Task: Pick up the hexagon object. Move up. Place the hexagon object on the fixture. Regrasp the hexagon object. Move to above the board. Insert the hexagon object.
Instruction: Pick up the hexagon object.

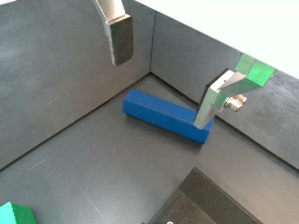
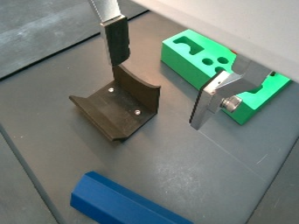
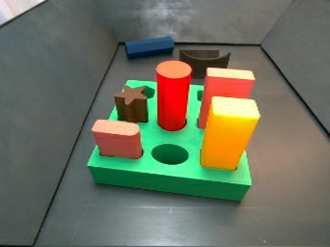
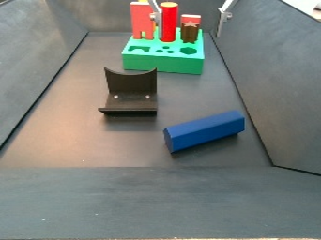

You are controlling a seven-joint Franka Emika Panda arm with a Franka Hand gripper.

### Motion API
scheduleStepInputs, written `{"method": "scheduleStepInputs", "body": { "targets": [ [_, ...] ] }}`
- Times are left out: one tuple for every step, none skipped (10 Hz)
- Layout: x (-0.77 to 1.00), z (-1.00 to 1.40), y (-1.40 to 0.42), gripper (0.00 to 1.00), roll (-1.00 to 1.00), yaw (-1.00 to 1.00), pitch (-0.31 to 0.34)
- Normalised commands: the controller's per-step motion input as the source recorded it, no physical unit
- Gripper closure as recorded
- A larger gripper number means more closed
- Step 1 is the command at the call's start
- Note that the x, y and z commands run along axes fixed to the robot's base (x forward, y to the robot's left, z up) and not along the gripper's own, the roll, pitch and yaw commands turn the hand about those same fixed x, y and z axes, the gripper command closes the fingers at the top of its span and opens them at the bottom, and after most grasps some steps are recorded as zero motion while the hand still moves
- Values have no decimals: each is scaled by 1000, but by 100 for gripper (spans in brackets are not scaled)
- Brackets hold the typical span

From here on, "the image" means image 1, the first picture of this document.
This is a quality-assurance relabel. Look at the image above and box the blue hexagonal prism block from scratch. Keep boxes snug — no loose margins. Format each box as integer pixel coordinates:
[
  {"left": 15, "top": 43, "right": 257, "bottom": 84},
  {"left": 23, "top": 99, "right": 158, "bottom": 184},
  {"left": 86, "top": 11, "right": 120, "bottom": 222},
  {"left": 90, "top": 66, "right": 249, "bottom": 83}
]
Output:
[{"left": 122, "top": 89, "right": 213, "bottom": 144}]

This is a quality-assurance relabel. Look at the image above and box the green shape sorter base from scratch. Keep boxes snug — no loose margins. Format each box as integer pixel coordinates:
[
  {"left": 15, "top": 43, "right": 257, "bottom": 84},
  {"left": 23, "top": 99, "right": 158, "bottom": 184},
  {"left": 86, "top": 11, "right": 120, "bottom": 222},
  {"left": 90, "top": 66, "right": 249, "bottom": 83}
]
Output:
[{"left": 0, "top": 202, "right": 36, "bottom": 224}]

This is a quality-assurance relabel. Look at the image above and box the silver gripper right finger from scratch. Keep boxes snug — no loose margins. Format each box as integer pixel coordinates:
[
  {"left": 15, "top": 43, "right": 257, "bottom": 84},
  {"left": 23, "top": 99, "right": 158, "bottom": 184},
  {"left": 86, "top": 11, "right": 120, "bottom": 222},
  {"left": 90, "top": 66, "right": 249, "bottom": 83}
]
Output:
[{"left": 193, "top": 53, "right": 276, "bottom": 129}]

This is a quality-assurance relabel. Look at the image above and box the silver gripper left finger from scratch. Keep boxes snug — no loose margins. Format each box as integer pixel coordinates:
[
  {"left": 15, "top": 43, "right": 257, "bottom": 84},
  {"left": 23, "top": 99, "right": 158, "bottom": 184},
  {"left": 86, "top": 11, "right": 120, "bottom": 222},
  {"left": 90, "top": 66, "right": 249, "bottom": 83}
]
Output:
[{"left": 92, "top": 0, "right": 133, "bottom": 67}]

